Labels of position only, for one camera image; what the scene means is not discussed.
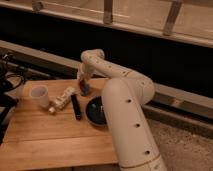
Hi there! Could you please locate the red pepper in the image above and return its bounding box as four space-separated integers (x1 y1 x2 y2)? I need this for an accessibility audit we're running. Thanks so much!
80 83 90 96

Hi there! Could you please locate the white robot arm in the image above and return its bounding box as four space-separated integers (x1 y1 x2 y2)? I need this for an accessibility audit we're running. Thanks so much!
77 49 167 171

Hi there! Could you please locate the black rectangular bar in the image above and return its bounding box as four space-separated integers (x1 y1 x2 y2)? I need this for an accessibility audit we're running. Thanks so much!
71 94 82 120

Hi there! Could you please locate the white plastic cup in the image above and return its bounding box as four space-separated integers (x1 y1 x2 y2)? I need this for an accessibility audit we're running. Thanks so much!
29 86 50 109

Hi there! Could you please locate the black cables and equipment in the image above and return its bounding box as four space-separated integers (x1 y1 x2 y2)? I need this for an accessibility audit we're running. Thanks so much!
0 52 26 146

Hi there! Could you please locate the white sponge block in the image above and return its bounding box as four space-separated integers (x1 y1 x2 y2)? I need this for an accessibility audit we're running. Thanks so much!
48 87 75 114

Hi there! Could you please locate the black round bowl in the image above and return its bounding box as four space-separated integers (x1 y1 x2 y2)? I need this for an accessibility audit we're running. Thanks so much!
86 96 107 126

